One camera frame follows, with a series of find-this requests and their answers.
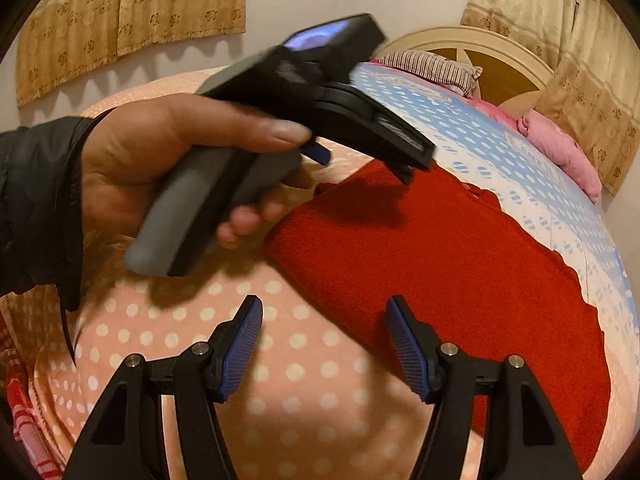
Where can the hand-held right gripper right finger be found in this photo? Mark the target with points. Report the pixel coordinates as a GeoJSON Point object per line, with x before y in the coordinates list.
{"type": "Point", "coordinates": [407, 355]}

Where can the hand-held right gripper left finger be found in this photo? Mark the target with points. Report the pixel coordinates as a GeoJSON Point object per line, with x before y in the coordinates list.
{"type": "Point", "coordinates": [240, 355]}

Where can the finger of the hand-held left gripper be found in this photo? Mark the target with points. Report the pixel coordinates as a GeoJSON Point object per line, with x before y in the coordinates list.
{"type": "Point", "coordinates": [402, 172]}

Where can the red embroidered sweater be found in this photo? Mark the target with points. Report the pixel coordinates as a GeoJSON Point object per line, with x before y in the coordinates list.
{"type": "Point", "coordinates": [450, 285]}

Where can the person's left forearm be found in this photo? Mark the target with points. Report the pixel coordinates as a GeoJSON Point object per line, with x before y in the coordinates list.
{"type": "Point", "coordinates": [40, 200]}

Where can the person's left hand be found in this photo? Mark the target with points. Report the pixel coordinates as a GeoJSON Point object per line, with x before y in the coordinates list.
{"type": "Point", "coordinates": [130, 170]}

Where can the polka dot bed blanket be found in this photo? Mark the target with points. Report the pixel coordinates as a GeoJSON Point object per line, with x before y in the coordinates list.
{"type": "Point", "coordinates": [300, 390]}

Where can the pink bed sheet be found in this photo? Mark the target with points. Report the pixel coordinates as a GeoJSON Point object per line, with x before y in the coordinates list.
{"type": "Point", "coordinates": [492, 110]}

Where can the striped pillow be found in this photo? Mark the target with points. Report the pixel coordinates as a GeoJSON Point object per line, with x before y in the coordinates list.
{"type": "Point", "coordinates": [435, 67]}

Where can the cream wooden headboard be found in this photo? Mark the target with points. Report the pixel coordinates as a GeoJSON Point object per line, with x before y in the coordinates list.
{"type": "Point", "coordinates": [505, 67]}

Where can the pink pillow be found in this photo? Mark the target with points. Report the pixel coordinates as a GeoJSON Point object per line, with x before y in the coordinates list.
{"type": "Point", "coordinates": [565, 152]}

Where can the wide beige floral curtain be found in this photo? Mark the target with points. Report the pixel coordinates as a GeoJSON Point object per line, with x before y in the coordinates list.
{"type": "Point", "coordinates": [130, 15]}

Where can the narrow beige floral curtain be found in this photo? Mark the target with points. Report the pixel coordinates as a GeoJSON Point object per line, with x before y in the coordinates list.
{"type": "Point", "coordinates": [520, 5]}

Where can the long beige floral curtain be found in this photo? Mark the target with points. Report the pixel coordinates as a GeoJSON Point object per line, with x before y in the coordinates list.
{"type": "Point", "coordinates": [595, 100]}

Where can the red plaid cloth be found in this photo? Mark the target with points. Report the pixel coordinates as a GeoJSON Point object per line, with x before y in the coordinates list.
{"type": "Point", "coordinates": [27, 410]}

